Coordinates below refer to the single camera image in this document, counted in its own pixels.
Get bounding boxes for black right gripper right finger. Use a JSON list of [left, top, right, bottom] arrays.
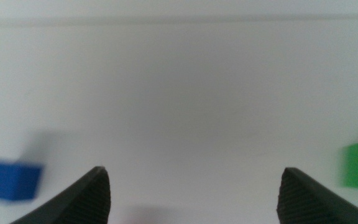
[[276, 167, 358, 224]]

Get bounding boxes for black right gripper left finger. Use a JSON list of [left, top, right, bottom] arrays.
[[9, 166, 112, 224]]

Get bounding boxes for blue cube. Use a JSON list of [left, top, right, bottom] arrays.
[[0, 158, 44, 202]]

